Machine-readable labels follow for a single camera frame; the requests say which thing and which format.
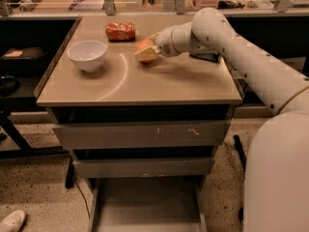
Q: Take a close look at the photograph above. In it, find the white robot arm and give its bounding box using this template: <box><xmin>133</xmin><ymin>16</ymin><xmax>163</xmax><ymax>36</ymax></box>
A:
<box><xmin>135</xmin><ymin>8</ymin><xmax>309</xmax><ymax>232</ymax></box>

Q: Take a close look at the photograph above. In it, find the open bottom grey drawer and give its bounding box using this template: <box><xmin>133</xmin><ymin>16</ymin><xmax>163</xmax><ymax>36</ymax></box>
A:
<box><xmin>88</xmin><ymin>177</ymin><xmax>208</xmax><ymax>232</ymax></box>

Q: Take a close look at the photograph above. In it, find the orange fruit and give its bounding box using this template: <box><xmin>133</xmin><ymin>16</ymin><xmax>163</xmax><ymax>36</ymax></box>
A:
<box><xmin>136</xmin><ymin>39</ymin><xmax>155</xmax><ymax>51</ymax></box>

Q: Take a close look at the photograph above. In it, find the crushed blue soda can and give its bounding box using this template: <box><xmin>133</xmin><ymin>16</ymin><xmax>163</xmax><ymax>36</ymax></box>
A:
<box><xmin>189</xmin><ymin>52</ymin><xmax>220</xmax><ymax>63</ymax></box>

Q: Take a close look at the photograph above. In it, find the grey drawer cabinet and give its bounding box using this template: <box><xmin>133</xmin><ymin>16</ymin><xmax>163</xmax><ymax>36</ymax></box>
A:
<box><xmin>33</xmin><ymin>14</ymin><xmax>245</xmax><ymax>232</ymax></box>

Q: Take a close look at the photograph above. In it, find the white ceramic bowl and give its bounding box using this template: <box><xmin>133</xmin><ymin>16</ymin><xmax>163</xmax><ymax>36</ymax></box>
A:
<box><xmin>67</xmin><ymin>41</ymin><xmax>108</xmax><ymax>73</ymax></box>

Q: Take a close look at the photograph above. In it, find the middle grey drawer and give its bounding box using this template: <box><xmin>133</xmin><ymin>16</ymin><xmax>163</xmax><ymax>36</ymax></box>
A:
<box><xmin>73</xmin><ymin>158</ymin><xmax>214</xmax><ymax>178</ymax></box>

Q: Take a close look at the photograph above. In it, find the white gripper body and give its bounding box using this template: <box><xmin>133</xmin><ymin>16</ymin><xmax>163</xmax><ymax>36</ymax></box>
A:
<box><xmin>155</xmin><ymin>26</ymin><xmax>179</xmax><ymax>57</ymax></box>

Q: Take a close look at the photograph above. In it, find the black floor stand leg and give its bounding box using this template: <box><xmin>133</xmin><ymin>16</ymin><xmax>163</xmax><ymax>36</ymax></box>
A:
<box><xmin>234</xmin><ymin>134</ymin><xmax>246</xmax><ymax>168</ymax></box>

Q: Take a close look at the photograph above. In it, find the crushed orange soda can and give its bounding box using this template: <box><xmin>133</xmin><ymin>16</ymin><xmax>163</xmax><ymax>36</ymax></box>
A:
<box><xmin>105</xmin><ymin>22</ymin><xmax>136</xmax><ymax>42</ymax></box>

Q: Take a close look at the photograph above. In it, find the white shoe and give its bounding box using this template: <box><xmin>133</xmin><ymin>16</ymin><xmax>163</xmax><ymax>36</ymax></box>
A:
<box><xmin>0</xmin><ymin>210</ymin><xmax>26</xmax><ymax>232</ymax></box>

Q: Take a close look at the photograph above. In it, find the top grey drawer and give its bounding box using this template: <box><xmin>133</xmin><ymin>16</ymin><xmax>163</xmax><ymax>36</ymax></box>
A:
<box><xmin>53</xmin><ymin>120</ymin><xmax>230</xmax><ymax>150</ymax></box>

